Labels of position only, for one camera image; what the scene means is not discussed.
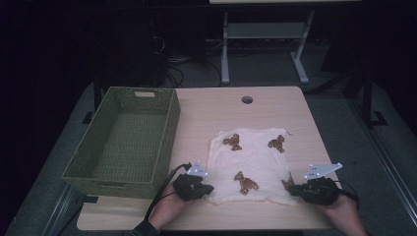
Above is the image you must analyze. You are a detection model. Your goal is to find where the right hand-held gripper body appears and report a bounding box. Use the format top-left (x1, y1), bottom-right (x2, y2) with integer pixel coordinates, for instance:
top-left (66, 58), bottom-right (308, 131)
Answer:
top-left (296, 162), bottom-right (343, 207)

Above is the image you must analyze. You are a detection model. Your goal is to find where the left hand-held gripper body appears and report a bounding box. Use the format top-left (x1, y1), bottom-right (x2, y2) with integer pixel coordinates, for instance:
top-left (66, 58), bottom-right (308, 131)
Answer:
top-left (172, 159), bottom-right (209, 202)

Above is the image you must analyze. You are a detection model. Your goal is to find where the cream cloth with brown bears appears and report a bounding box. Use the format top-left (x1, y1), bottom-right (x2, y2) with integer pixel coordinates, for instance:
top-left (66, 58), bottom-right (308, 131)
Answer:
top-left (205, 127), bottom-right (300, 207)

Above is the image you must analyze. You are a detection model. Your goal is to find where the green woven basket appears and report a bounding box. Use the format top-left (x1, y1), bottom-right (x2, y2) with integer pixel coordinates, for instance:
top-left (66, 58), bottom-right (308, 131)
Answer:
top-left (61, 86), bottom-right (182, 200)

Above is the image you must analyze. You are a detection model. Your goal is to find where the person's left hand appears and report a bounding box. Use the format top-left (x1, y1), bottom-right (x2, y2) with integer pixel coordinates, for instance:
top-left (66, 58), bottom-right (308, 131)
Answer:
top-left (149, 182), bottom-right (195, 231)

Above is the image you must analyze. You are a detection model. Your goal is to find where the person's right hand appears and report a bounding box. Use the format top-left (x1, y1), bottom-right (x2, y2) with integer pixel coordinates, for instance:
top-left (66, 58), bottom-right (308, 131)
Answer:
top-left (315, 194), bottom-right (362, 230)

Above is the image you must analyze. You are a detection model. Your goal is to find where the black metal stand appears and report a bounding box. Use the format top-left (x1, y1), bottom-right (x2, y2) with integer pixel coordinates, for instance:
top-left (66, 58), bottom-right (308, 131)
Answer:
top-left (342, 65), bottom-right (389, 130)

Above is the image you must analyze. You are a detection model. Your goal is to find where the white metal stand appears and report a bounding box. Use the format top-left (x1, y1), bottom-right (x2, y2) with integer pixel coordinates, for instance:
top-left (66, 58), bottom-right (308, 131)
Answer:
top-left (220, 9), bottom-right (316, 86)

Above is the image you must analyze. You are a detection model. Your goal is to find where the left hand-held gripper black cable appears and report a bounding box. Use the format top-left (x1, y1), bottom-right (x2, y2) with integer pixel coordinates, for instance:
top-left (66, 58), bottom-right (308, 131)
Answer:
top-left (144, 162), bottom-right (193, 221)

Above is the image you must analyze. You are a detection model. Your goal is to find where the hand-held gripper black cable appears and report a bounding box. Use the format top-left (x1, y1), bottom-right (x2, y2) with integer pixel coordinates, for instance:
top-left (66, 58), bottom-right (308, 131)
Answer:
top-left (336, 181), bottom-right (361, 210)
top-left (144, 162), bottom-right (193, 221)

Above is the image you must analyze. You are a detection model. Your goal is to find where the right hand-held gripper black cable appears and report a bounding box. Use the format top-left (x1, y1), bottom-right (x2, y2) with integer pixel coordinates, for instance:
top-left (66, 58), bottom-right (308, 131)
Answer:
top-left (336, 181), bottom-right (361, 210)

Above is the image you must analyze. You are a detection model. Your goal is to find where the tangle of floor cables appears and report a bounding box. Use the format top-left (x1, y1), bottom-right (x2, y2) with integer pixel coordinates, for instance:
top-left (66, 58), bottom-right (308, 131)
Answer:
top-left (153, 34), bottom-right (224, 89)

